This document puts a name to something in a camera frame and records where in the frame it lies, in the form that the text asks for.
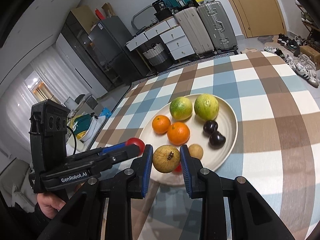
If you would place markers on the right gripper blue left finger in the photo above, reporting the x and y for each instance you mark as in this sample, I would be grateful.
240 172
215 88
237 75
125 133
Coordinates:
103 206

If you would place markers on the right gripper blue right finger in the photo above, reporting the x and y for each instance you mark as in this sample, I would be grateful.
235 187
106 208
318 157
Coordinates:
251 216

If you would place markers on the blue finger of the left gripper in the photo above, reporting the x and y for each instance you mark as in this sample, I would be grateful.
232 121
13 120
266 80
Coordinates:
108 149
107 161

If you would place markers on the red tomato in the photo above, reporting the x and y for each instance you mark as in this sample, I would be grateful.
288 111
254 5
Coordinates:
138 142
178 169

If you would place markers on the small brown kiwi fruit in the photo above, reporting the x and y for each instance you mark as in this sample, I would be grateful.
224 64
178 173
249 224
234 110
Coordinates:
196 151

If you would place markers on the brown round pear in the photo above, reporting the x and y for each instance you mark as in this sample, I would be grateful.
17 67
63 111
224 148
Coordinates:
166 158

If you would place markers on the orange mandarin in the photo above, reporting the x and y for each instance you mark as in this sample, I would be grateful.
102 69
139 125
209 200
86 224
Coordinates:
178 133
161 124

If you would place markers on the dark plum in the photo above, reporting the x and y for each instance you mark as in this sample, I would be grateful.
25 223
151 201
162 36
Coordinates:
216 139
210 127

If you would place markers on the green citrus fruit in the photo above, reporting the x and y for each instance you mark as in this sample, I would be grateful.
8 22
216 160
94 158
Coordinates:
206 107
181 108

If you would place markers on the person's left hand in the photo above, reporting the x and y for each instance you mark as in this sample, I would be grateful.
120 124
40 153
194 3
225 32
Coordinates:
50 204

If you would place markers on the green yellow bag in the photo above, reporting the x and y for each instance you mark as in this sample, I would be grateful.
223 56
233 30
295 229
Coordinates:
80 124

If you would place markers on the cream round plate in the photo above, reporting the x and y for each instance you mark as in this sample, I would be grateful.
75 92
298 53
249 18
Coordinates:
213 158

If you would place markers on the woven laundry basket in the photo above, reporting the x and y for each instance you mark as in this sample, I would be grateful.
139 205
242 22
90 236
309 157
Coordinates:
158 57

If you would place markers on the dark grey refrigerator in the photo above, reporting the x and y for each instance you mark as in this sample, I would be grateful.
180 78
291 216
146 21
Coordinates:
120 65

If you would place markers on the white drawer desk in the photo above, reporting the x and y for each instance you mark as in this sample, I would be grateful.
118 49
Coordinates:
170 33

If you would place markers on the silver grey suitcase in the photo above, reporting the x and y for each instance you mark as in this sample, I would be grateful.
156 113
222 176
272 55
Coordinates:
218 26

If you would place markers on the oval mirror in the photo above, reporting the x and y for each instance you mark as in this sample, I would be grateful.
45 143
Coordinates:
144 18

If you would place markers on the beige suitcase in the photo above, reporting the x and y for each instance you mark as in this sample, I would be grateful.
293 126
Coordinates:
195 30

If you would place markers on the cardboard box on floor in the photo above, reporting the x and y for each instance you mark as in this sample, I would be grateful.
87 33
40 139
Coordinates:
312 54

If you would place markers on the wooden door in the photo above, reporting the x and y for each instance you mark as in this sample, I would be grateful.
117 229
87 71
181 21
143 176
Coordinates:
259 17

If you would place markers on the wooden shoe rack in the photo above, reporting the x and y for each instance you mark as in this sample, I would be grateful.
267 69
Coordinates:
310 24

